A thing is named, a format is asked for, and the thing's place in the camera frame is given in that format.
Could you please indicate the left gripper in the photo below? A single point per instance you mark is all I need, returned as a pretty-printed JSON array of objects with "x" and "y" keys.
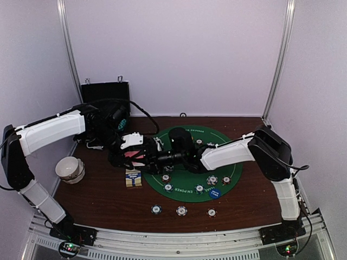
[{"x": 116, "y": 159}]

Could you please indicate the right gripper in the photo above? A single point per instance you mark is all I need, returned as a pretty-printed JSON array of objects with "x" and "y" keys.
[{"x": 155, "y": 164}]

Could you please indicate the red-backed card deck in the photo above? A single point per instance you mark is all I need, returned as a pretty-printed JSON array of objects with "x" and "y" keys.
[{"x": 136, "y": 158}]

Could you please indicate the green chip mat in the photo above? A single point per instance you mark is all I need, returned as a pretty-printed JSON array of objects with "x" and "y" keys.
[
  {"x": 199, "y": 189},
  {"x": 168, "y": 187}
]

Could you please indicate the green chip stack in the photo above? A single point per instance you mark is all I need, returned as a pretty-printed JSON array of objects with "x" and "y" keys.
[{"x": 156, "y": 209}]

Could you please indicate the blue white chip stack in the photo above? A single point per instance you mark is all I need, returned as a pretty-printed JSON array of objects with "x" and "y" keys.
[{"x": 181, "y": 211}]

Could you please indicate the blue small blind button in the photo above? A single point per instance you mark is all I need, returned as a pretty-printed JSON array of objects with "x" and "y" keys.
[{"x": 215, "y": 193}]

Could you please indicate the red black chip stack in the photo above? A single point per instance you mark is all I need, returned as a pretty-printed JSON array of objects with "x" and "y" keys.
[{"x": 211, "y": 212}]

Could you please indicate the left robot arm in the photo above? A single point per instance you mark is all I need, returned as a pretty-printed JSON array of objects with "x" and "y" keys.
[{"x": 20, "y": 142}]

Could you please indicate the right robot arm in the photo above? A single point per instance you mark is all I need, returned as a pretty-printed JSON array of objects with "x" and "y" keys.
[{"x": 272, "y": 154}]

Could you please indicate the teal chips in case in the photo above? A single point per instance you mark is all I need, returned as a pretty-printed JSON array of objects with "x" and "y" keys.
[{"x": 122, "y": 125}]

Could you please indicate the gold card box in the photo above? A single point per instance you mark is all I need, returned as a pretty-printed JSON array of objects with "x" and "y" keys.
[{"x": 133, "y": 178}]

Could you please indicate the scalloped white bowl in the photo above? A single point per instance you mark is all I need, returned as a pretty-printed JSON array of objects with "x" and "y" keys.
[{"x": 76, "y": 177}]

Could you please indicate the round green poker mat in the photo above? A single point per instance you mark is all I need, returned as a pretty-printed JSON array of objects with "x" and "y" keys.
[{"x": 185, "y": 181}]

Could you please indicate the white ceramic bowl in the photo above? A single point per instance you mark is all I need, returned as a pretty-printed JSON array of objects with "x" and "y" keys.
[{"x": 66, "y": 167}]

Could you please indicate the black poker case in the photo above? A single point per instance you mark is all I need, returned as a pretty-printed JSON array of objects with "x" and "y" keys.
[{"x": 107, "y": 93}]

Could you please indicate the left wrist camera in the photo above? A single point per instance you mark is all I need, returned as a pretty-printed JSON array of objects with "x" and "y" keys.
[{"x": 130, "y": 140}]

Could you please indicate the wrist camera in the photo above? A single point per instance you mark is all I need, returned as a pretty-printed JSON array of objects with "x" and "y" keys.
[
  {"x": 130, "y": 140},
  {"x": 181, "y": 140}
]

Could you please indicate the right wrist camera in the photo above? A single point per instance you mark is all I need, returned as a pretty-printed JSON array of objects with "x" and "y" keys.
[{"x": 181, "y": 140}]

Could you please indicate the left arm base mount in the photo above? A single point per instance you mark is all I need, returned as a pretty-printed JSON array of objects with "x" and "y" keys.
[{"x": 80, "y": 235}]

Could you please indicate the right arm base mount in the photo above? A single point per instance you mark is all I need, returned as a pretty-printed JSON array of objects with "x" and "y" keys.
[{"x": 280, "y": 233}]

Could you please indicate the aluminium front rail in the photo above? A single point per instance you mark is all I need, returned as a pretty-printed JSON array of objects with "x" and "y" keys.
[{"x": 233, "y": 244}]

